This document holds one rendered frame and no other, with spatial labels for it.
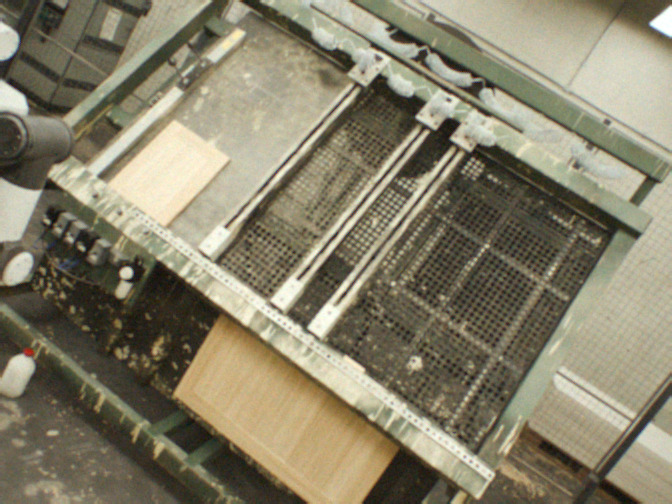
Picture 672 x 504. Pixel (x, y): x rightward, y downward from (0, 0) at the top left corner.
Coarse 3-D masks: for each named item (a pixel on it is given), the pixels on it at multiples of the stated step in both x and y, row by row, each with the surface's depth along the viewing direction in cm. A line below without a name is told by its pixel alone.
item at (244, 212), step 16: (368, 64) 273; (384, 64) 284; (352, 80) 282; (368, 80) 279; (352, 96) 281; (336, 112) 277; (320, 128) 273; (304, 144) 274; (288, 160) 270; (304, 160) 275; (272, 176) 264; (288, 176) 270; (256, 192) 261; (272, 192) 265; (240, 208) 257; (256, 208) 260; (224, 224) 254; (240, 224) 256; (208, 240) 251; (224, 240) 251; (208, 256) 249
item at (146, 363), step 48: (0, 288) 303; (48, 288) 298; (96, 288) 290; (144, 288) 277; (96, 336) 292; (144, 336) 285; (192, 336) 278; (96, 384) 269; (144, 384) 280; (144, 432) 260; (192, 480) 255; (384, 480) 256; (432, 480) 251
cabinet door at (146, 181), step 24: (168, 144) 274; (192, 144) 274; (144, 168) 269; (168, 168) 269; (192, 168) 270; (216, 168) 270; (120, 192) 264; (144, 192) 264; (168, 192) 265; (192, 192) 265; (168, 216) 260
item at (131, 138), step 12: (240, 36) 296; (216, 48) 292; (228, 48) 293; (216, 60) 290; (204, 72) 287; (192, 84) 284; (168, 96) 281; (180, 96) 282; (156, 108) 278; (168, 108) 279; (144, 120) 276; (156, 120) 277; (132, 132) 273; (144, 132) 275; (120, 144) 270; (132, 144) 273; (108, 156) 268; (120, 156) 270; (96, 168) 265; (108, 168) 268
